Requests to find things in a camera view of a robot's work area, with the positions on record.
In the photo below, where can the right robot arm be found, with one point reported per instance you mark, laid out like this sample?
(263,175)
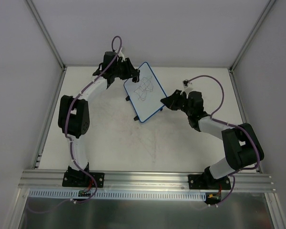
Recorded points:
(241,146)

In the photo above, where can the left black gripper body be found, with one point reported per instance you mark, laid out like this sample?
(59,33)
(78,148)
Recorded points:
(129,70)

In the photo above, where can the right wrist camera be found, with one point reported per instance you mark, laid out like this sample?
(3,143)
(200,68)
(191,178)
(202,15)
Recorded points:
(188,86)

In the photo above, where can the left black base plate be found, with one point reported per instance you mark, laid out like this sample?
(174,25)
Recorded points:
(79,179)

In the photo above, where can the left aluminium frame post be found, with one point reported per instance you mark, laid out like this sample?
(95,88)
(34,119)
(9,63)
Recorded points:
(36,15)

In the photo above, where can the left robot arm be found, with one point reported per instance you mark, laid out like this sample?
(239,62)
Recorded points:
(74,115)

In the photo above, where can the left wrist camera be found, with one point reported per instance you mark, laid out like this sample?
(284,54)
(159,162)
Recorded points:
(121,55)

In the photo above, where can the aluminium frame post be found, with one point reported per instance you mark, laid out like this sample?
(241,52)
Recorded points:
(36,15)
(257,25)

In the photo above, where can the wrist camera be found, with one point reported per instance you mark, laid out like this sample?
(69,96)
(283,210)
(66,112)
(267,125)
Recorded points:
(188,86)
(121,55)

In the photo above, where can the blue framed whiteboard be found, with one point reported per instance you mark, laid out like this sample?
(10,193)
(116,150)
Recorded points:
(147,87)

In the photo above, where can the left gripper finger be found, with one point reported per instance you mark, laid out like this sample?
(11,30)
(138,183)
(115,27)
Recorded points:
(135,79)
(135,73)

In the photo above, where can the white slotted cable duct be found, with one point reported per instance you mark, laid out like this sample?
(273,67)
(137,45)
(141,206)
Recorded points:
(118,194)

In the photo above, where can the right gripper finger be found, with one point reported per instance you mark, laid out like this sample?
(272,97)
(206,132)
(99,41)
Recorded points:
(173,98)
(171,105)

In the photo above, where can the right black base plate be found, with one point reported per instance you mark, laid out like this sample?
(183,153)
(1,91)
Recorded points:
(200,182)

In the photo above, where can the aluminium mounting rail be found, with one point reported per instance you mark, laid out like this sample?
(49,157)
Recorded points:
(147,181)

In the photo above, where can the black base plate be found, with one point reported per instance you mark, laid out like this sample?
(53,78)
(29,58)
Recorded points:
(200,182)
(79,179)

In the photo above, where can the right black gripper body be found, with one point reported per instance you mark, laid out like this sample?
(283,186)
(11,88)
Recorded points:
(178,99)

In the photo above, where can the right aluminium frame post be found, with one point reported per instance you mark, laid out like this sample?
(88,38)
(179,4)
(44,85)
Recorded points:
(257,25)

